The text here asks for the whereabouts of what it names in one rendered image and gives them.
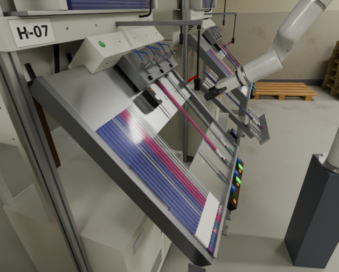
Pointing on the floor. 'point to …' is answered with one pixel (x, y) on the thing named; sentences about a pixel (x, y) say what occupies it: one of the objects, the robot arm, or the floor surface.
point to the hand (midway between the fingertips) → (209, 94)
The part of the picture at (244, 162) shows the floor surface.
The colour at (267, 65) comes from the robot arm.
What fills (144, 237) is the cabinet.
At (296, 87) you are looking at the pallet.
